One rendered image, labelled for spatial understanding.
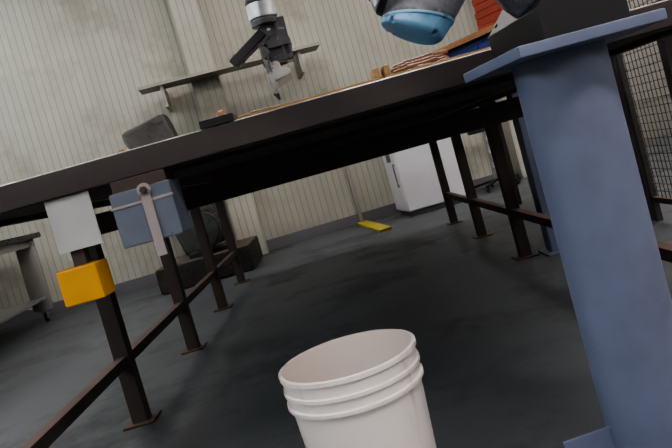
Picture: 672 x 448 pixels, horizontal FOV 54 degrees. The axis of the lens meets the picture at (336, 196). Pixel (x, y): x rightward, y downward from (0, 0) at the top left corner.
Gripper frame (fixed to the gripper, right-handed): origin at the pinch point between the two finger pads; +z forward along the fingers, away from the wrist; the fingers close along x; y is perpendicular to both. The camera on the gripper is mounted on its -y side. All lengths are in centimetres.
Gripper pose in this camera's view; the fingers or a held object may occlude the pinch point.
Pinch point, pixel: (276, 98)
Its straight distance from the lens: 174.9
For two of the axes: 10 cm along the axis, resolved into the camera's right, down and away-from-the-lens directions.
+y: 9.7, -2.5, 0.3
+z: 2.5, 9.7, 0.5
